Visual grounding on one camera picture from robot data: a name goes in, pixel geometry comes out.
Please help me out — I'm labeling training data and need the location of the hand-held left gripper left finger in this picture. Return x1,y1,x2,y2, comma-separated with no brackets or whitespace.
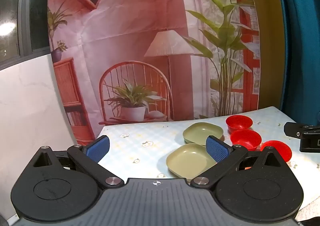
31,135,125,190

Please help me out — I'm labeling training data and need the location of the printed room scene backdrop cloth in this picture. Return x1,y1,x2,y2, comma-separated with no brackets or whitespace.
47,0,261,146

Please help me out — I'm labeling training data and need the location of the teal curtain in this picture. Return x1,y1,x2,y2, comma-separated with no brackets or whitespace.
271,0,320,127

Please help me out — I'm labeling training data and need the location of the red plastic bowl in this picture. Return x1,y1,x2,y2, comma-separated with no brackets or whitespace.
260,140,293,163
226,115,253,133
230,129,262,152

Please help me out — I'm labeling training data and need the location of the green square plate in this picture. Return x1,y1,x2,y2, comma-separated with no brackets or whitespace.
166,143,218,179
182,122,224,146

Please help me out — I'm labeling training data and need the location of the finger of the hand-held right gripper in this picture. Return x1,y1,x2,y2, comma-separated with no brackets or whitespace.
284,122,320,139

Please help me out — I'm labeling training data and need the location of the floral checked tablecloth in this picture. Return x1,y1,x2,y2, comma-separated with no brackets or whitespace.
96,106,320,222

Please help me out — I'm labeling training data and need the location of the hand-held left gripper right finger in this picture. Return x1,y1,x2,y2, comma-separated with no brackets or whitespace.
190,135,286,190

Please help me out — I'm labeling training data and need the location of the dark glass window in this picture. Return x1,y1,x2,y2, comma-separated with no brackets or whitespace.
0,0,52,71

